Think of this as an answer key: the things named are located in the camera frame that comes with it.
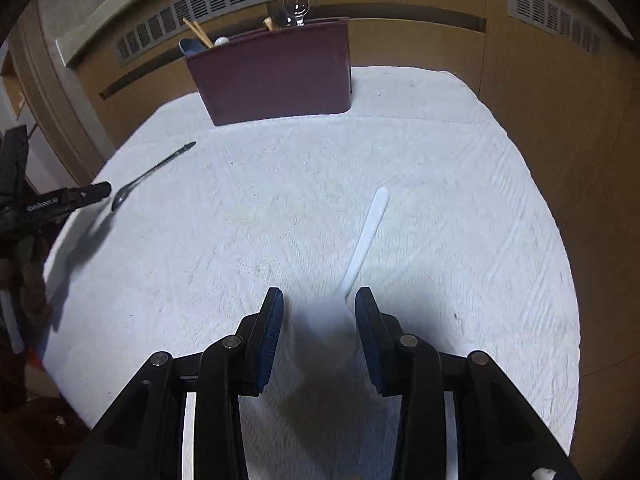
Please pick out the maroon plastic utensil holder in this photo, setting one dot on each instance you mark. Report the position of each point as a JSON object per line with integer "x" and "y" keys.
{"x": 296, "y": 71}

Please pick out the shiny metal spoon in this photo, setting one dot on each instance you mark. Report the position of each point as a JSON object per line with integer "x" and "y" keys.
{"x": 296, "y": 11}

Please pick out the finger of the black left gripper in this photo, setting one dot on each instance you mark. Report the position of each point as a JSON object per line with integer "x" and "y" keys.
{"x": 64, "y": 201}

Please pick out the dark brown spoon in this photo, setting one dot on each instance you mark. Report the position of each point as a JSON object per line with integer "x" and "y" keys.
{"x": 277, "y": 13}

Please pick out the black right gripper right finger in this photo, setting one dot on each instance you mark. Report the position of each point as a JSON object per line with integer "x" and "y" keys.
{"x": 401, "y": 364}

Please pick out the blue plastic spoon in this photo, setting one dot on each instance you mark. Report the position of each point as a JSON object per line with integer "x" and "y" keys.
{"x": 191, "y": 46}

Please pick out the wooden chopstick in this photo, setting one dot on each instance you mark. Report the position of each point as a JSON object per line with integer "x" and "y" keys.
{"x": 189, "y": 24}
{"x": 198, "y": 31}

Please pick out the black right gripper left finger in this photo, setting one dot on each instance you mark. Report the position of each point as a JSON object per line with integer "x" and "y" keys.
{"x": 238, "y": 365}

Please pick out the dark metal smiley spoon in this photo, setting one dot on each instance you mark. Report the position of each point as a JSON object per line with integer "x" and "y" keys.
{"x": 123, "y": 193}

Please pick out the wooden spoon handle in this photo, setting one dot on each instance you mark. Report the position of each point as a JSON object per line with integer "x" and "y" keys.
{"x": 268, "y": 23}

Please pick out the white textured towel mat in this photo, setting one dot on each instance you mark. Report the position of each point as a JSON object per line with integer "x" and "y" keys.
{"x": 467, "y": 257}

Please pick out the white plastic spoon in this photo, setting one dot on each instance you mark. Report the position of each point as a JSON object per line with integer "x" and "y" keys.
{"x": 324, "y": 328}

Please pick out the small grey vent grille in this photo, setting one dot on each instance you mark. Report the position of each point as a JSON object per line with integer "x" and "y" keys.
{"x": 553, "y": 18}

